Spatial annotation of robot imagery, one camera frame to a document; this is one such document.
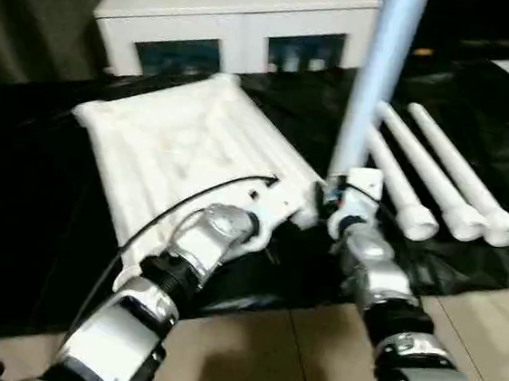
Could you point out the white plastic table leg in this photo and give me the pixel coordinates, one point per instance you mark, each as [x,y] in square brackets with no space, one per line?
[461,171]
[396,187]
[429,172]
[376,76]

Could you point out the white plastic table top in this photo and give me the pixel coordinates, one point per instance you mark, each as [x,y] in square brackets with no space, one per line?
[173,136]

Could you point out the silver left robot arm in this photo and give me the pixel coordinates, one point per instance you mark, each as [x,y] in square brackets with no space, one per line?
[194,248]

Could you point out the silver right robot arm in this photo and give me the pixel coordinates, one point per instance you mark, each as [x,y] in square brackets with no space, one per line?
[385,286]

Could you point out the small yellow label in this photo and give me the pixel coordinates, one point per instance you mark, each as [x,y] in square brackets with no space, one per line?
[424,52]

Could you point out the white cabinet with glass doors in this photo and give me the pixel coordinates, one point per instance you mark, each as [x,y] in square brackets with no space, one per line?
[210,8]

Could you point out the black work mat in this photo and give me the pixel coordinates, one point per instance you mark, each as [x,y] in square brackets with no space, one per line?
[19,175]

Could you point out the grey curtain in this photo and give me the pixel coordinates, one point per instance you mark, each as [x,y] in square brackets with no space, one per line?
[31,17]

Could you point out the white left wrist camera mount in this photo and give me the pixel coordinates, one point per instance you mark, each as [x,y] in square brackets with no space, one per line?
[275,206]

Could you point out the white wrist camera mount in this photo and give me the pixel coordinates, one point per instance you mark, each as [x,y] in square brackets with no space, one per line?
[275,206]
[364,184]

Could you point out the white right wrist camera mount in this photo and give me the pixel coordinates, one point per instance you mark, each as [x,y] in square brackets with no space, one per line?
[364,184]

